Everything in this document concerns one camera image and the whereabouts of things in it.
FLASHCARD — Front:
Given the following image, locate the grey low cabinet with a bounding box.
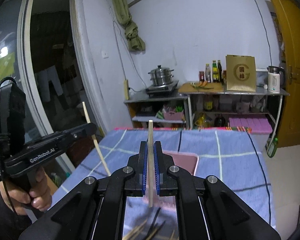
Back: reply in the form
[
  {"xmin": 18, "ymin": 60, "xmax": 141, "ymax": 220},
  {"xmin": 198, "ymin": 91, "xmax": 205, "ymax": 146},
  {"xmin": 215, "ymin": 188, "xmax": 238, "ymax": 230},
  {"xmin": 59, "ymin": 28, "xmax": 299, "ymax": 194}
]
[{"xmin": 124, "ymin": 90, "xmax": 191, "ymax": 128}]

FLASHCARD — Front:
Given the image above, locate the light wooden chopstick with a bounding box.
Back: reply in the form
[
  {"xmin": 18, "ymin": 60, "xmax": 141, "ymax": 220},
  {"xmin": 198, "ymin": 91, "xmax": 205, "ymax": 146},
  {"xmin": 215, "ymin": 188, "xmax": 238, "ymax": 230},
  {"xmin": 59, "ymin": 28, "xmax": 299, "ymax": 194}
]
[
  {"xmin": 122, "ymin": 220, "xmax": 147, "ymax": 240},
  {"xmin": 147, "ymin": 120, "xmax": 155, "ymax": 208},
  {"xmin": 82, "ymin": 101, "xmax": 111, "ymax": 176}
]

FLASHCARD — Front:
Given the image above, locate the pink woven storage basket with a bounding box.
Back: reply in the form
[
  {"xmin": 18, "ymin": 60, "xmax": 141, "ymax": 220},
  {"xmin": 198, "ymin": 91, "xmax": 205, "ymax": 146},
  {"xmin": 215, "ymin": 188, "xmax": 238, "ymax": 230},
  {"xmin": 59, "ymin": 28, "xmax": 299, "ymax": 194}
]
[{"xmin": 162, "ymin": 107, "xmax": 185, "ymax": 121}]

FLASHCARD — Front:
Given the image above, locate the metal kitchen shelf table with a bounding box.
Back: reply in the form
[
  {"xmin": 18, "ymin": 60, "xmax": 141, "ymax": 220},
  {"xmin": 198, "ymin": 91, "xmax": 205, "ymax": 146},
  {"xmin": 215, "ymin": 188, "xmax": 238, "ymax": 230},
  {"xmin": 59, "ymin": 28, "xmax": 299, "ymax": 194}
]
[{"xmin": 178, "ymin": 84, "xmax": 289, "ymax": 156}]

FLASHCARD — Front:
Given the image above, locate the black chopstick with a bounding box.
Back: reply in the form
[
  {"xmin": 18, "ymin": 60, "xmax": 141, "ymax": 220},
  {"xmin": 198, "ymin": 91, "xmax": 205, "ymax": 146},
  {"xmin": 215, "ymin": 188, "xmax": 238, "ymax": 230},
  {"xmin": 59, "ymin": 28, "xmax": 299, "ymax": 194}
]
[{"xmin": 144, "ymin": 221, "xmax": 166, "ymax": 240}]

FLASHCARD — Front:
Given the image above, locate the wooden cutting board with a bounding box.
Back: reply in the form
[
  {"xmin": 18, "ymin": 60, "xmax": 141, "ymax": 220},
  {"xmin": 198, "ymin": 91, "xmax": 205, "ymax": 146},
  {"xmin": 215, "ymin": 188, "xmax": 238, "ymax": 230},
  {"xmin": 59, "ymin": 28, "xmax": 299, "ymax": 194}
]
[{"xmin": 179, "ymin": 81, "xmax": 224, "ymax": 94}]

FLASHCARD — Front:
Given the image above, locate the white sliding door frame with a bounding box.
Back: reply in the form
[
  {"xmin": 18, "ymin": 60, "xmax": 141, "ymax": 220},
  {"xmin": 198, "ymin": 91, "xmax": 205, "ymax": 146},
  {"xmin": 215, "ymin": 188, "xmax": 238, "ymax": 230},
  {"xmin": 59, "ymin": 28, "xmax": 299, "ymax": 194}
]
[{"xmin": 16, "ymin": 0, "xmax": 108, "ymax": 168}]

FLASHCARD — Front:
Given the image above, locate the pink plastic utensil basket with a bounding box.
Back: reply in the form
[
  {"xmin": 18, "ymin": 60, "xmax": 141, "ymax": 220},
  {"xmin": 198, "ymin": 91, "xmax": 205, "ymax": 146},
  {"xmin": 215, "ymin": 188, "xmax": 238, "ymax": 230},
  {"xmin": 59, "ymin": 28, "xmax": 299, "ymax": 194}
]
[{"xmin": 162, "ymin": 149, "xmax": 200, "ymax": 205}]

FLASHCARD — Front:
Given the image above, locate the pink storage bin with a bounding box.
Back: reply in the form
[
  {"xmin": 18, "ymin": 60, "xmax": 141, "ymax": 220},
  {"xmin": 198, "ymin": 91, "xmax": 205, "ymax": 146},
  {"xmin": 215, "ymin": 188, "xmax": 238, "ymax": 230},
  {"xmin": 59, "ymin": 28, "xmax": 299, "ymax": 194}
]
[{"xmin": 229, "ymin": 115, "xmax": 273, "ymax": 145}]

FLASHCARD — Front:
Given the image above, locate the gold square gift box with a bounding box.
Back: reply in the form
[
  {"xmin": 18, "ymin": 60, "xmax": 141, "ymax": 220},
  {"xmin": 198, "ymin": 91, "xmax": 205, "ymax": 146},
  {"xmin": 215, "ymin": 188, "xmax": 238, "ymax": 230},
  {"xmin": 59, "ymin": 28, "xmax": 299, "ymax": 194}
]
[{"xmin": 225, "ymin": 55, "xmax": 256, "ymax": 92}]

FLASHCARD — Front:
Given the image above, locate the dark sauce bottle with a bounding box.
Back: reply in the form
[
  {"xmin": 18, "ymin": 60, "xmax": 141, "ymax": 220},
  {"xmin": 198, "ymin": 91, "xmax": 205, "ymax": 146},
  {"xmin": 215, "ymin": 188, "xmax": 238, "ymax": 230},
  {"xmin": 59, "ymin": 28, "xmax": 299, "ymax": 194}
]
[{"xmin": 217, "ymin": 60, "xmax": 223, "ymax": 84}]

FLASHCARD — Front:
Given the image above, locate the white electric kettle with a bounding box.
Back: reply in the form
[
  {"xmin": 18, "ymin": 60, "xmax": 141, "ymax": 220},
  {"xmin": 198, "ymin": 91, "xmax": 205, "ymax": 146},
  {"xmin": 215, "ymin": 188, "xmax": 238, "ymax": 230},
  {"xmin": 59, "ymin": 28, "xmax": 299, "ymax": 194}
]
[{"xmin": 267, "ymin": 66, "xmax": 286, "ymax": 93}]

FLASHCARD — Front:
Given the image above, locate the green cloth hanging on wall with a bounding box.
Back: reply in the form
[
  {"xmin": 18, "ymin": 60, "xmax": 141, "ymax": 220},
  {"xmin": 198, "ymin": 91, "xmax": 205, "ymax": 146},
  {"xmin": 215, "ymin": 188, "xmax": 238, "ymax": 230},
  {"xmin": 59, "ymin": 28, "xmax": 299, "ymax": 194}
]
[{"xmin": 112, "ymin": 0, "xmax": 146, "ymax": 51}]

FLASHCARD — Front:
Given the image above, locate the green-label oil bottle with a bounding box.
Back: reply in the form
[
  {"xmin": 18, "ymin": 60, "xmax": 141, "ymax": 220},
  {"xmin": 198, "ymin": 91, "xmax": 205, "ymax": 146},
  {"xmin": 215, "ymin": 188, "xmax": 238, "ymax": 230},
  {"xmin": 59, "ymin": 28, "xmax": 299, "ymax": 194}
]
[{"xmin": 212, "ymin": 60, "xmax": 219, "ymax": 82}]

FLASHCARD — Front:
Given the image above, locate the yellow wooden door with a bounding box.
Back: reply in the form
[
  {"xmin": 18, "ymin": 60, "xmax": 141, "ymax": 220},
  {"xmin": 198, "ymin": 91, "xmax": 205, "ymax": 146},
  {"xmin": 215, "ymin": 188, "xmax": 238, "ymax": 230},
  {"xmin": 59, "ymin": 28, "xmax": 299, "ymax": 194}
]
[{"xmin": 271, "ymin": 0, "xmax": 300, "ymax": 147}]

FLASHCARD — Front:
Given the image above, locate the black induction cooker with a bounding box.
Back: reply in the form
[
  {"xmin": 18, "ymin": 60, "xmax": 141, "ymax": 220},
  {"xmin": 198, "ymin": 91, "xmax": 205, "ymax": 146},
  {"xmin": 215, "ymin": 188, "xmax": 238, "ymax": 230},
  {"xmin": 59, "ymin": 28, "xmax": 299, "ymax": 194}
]
[{"xmin": 145, "ymin": 80, "xmax": 179, "ymax": 97}]

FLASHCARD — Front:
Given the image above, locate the stainless steel steamer pot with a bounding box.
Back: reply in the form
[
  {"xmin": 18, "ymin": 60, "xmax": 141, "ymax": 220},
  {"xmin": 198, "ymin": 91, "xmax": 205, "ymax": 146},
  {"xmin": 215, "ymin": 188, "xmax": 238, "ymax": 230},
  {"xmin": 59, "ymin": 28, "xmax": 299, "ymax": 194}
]
[{"xmin": 148, "ymin": 65, "xmax": 174, "ymax": 87}]

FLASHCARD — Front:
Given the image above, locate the person's left hand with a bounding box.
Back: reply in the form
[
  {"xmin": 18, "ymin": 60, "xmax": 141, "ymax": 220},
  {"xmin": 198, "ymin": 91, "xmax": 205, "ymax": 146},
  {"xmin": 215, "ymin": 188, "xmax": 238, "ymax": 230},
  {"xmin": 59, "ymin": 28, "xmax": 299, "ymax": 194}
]
[{"xmin": 6, "ymin": 167, "xmax": 52, "ymax": 216}]

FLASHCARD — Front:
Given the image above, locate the clear plastic bottle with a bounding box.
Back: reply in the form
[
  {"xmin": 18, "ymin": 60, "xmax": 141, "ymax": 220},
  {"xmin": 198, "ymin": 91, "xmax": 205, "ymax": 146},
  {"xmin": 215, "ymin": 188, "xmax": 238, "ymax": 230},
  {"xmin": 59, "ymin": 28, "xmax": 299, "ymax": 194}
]
[{"xmin": 205, "ymin": 63, "xmax": 211, "ymax": 83}]

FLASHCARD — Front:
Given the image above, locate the blue checked tablecloth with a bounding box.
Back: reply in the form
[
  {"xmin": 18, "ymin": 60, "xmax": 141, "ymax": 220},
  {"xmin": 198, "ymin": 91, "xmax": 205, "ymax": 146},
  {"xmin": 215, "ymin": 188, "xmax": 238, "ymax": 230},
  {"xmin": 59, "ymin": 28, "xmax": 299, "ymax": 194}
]
[{"xmin": 52, "ymin": 129, "xmax": 276, "ymax": 239}]

